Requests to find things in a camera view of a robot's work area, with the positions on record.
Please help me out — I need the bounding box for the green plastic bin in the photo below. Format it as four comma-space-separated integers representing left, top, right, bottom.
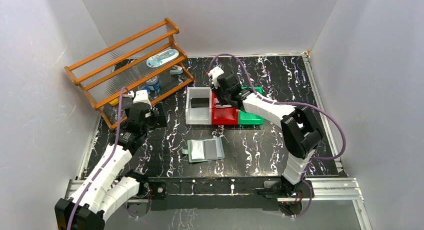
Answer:
237, 86, 265, 126

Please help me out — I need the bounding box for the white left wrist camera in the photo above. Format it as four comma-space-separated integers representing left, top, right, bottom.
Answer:
123, 89, 152, 107

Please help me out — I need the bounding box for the yellow small block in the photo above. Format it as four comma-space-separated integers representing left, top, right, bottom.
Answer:
109, 98, 119, 106

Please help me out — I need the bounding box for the orange wooden shelf rack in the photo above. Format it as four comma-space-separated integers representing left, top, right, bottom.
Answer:
64, 18, 194, 130

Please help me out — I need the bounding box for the blue tape roll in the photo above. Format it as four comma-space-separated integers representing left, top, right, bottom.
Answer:
145, 75, 161, 91

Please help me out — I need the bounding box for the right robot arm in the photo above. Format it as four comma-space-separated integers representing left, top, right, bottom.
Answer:
208, 69, 324, 185

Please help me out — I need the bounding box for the black card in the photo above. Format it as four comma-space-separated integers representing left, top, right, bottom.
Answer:
190, 98, 210, 108

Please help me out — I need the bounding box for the light blue white stapler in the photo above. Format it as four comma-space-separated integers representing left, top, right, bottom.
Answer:
169, 65, 183, 75

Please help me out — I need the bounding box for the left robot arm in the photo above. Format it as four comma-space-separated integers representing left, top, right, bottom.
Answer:
54, 102, 167, 230

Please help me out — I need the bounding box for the red plastic bin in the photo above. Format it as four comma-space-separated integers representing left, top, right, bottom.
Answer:
211, 93, 239, 125

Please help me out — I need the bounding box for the white plastic bin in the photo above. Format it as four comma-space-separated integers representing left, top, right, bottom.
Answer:
185, 87, 212, 125

